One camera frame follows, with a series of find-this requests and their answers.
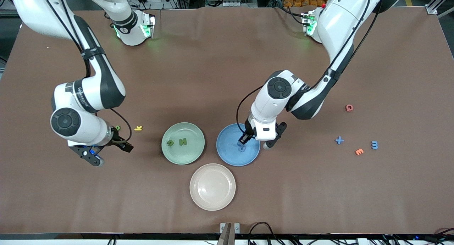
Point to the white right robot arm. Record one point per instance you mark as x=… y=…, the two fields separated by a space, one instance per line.
x=32 y=11

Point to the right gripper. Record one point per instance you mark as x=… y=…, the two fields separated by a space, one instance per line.
x=117 y=139

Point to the orange letter E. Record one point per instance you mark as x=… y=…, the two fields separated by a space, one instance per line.
x=359 y=151

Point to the red letter Q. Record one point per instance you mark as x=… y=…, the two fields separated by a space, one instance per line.
x=349 y=107

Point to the blue plate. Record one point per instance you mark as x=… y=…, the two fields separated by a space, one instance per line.
x=227 y=156

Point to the blue letter X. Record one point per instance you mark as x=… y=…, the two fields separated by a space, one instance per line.
x=339 y=140

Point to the metal table clamp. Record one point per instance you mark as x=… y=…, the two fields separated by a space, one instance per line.
x=230 y=230

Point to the aluminium frame strut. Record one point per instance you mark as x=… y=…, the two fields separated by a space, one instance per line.
x=431 y=9

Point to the blue letter E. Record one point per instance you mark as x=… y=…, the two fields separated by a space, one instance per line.
x=374 y=144

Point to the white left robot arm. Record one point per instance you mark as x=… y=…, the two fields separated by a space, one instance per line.
x=337 y=25

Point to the pale pink plate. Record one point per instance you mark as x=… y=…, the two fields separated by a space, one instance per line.
x=212 y=187

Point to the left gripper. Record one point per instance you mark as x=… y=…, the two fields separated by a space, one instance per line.
x=245 y=137

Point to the green letter N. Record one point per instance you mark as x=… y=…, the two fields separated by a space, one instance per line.
x=182 y=142

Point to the brown table cover sheet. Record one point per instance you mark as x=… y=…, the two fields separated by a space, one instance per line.
x=227 y=78

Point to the pale green plate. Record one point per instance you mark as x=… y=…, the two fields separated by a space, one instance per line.
x=188 y=156

